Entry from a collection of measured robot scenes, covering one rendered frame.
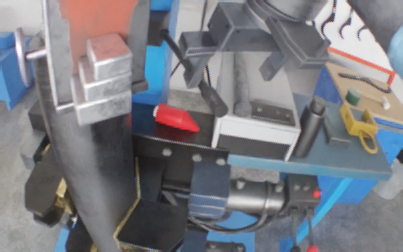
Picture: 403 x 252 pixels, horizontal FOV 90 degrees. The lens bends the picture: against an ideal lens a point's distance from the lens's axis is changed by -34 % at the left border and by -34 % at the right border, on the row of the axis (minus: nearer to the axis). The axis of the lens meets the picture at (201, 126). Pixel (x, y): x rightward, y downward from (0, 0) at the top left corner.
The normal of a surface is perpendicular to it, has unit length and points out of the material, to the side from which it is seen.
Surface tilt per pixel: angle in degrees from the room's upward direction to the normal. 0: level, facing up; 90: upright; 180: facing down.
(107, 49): 0
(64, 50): 90
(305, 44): 25
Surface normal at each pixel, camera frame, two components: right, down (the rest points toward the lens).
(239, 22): 0.28, -0.41
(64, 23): 0.49, 0.62
